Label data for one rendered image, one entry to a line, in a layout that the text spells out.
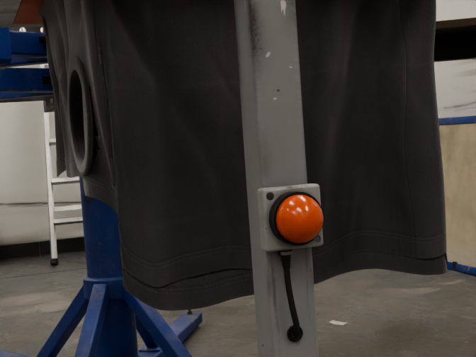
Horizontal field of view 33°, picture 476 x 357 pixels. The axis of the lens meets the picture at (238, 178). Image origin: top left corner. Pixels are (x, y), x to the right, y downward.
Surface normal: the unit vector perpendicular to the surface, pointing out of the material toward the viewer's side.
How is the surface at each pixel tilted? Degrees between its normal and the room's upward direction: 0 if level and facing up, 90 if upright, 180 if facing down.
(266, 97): 90
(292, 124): 90
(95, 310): 43
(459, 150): 80
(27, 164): 90
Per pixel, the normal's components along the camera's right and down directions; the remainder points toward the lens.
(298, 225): -0.16, 0.23
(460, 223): -0.94, -0.12
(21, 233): 0.33, 0.03
